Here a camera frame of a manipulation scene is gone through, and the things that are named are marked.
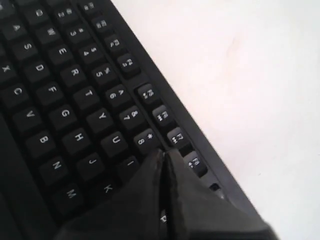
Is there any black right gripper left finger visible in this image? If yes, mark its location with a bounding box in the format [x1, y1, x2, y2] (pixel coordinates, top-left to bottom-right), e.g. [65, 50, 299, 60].
[54, 149, 165, 240]

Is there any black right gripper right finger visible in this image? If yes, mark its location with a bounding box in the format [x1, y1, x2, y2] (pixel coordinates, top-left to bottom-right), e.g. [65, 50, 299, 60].
[164, 149, 278, 240]

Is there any black acer keyboard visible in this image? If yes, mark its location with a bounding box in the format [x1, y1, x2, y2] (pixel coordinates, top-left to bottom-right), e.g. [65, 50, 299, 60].
[0, 0, 259, 240]

